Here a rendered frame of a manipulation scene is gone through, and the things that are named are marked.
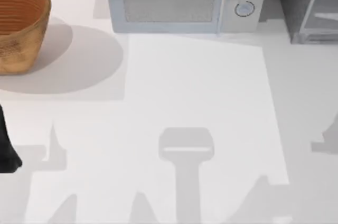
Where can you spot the pale microwave oven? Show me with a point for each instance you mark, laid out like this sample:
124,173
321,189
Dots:
243,23

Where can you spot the microwave knob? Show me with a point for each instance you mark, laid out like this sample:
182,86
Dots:
244,9

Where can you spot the brown wicker basket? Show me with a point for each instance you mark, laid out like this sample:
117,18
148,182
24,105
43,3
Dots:
18,36

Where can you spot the grey cabinet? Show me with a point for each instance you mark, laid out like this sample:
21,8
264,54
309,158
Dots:
293,4

